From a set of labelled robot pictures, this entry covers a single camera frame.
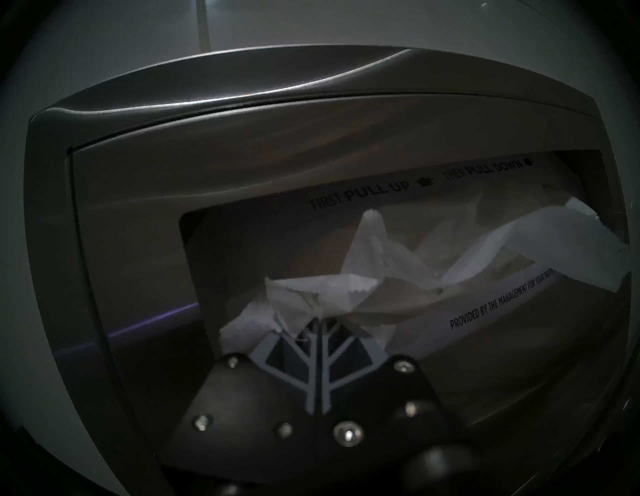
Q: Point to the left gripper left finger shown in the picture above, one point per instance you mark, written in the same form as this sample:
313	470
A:
250	415

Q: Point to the white paper toilet seat cover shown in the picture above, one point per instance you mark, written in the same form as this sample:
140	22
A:
370	260

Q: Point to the stainless steel recessed dispenser unit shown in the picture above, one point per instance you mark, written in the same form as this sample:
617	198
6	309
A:
150	225

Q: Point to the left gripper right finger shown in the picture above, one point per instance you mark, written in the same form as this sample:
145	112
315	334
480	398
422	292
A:
380	415

